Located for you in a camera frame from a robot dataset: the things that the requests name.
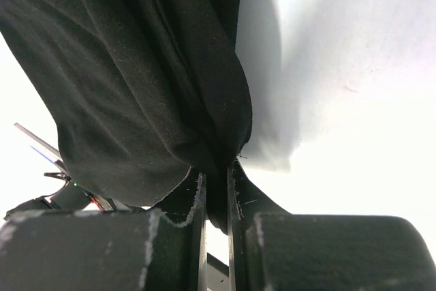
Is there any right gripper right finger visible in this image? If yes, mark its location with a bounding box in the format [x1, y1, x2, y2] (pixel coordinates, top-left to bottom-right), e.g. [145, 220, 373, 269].
[228, 162, 435, 290]

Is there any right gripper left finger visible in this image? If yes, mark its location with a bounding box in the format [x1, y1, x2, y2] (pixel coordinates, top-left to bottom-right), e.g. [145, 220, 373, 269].
[1, 171, 207, 290]

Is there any plain black t-shirt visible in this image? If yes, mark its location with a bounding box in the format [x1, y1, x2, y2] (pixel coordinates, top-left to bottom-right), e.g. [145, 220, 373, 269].
[1, 0, 252, 232]

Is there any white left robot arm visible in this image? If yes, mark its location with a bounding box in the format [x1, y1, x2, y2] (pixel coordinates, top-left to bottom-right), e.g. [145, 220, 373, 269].
[3, 172, 137, 221]

